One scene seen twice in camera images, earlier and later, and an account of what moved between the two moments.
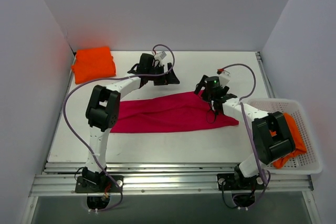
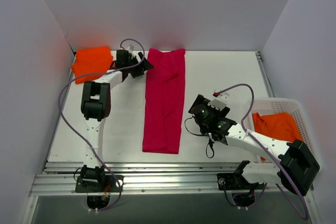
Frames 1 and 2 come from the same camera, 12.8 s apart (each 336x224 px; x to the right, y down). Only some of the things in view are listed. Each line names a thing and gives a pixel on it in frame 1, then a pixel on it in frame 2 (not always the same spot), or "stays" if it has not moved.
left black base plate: (98, 183) stays
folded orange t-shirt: (93, 64) stays
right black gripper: (202, 87) → (196, 103)
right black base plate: (232, 181) stays
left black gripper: (165, 74) → (138, 66)
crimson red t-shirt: (192, 112) → (164, 87)
